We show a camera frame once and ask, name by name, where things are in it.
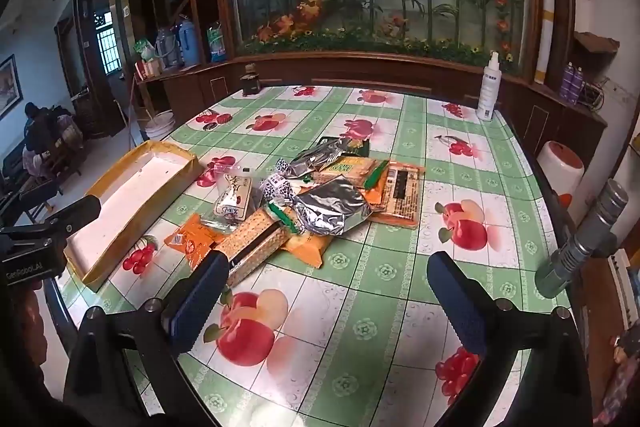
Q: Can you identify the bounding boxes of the brown wooden cabinet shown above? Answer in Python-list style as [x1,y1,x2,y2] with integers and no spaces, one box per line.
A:
[135,52,608,158]

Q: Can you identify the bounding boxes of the long silver foil packet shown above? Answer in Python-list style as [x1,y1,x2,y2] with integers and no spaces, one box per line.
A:
[290,138,372,175]

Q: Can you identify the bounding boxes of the silver flashlight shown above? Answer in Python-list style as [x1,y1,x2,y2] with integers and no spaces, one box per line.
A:
[535,179,630,299]

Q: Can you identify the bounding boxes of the orange snack packet bowl logo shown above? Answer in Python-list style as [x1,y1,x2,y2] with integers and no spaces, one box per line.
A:
[164,213,228,269]

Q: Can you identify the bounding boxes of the small clear zip bag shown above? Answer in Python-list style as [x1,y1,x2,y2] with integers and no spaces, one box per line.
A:
[206,156,237,174]

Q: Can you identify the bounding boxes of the white yellow striped roll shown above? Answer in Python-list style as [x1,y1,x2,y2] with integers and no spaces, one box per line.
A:
[534,0,557,85]

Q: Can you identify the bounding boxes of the plastic bottle blue label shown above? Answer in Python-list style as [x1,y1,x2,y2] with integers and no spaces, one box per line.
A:
[207,22,229,64]

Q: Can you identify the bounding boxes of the large silver foil packet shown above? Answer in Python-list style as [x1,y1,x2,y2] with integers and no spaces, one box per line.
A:
[289,178,375,237]

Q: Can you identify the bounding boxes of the clear pastry packet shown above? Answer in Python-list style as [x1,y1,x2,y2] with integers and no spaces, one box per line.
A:
[214,173,262,229]

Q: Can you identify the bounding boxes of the tangled dark cables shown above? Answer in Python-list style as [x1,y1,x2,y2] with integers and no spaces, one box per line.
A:
[582,82,609,112]

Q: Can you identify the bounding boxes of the white red cylinder container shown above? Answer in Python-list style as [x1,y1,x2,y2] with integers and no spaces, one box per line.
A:
[537,141,585,208]

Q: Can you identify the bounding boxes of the dark glass jar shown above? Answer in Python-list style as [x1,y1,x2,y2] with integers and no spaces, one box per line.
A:
[241,64,261,96]

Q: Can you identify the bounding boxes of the green fruit print tablecloth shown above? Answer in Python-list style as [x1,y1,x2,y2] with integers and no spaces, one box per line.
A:
[55,82,573,427]

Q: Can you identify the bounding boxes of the large orange snack packet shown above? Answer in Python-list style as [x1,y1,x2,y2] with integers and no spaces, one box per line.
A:
[372,158,427,230]

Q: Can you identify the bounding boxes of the colourful patterned cloth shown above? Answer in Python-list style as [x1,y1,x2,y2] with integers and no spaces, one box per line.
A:
[592,332,640,427]

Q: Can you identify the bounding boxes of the yellow cardboard tray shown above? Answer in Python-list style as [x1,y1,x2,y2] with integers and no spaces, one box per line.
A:
[65,141,201,293]

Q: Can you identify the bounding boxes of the framed wall picture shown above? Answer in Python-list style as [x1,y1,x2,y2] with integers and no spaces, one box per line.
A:
[0,54,23,120]

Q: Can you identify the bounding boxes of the yellow-legged stool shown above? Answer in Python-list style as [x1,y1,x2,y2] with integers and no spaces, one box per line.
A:
[15,184,57,224]

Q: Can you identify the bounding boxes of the grey thermos jug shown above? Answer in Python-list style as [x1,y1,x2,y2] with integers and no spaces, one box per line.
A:
[155,27,177,68]

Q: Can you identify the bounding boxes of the white spray bottle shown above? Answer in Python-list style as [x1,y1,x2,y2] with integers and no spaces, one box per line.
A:
[477,51,502,122]

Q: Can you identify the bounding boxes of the blue thermos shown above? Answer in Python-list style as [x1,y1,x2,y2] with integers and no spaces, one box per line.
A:
[175,18,195,66]

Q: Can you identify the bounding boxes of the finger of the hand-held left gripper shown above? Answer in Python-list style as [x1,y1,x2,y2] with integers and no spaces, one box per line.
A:
[30,195,102,243]

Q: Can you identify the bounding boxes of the small orange snack packet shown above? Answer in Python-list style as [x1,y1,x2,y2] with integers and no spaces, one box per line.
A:
[277,229,332,269]

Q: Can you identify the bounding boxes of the green white bag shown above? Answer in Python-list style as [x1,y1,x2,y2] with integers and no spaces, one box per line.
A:
[134,38,157,62]

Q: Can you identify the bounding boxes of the barred window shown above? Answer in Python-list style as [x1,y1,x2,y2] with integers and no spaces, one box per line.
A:
[95,12,121,75]

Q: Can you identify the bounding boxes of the red white box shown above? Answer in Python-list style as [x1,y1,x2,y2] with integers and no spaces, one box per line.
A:
[135,59,163,80]

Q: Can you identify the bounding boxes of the black sofa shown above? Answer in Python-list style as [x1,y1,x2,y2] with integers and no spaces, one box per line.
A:
[0,149,31,188]

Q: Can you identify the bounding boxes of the dark green snack packet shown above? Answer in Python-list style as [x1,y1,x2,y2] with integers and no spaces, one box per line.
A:
[319,134,372,158]

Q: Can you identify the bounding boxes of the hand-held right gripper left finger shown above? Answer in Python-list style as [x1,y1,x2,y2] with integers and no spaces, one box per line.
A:
[62,251,230,427]

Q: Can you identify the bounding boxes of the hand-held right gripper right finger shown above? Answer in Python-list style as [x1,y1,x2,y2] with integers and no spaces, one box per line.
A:
[427,251,593,427]

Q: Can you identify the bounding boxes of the white plastic bucket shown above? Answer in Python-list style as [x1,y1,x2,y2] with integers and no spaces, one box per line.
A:
[145,109,176,142]

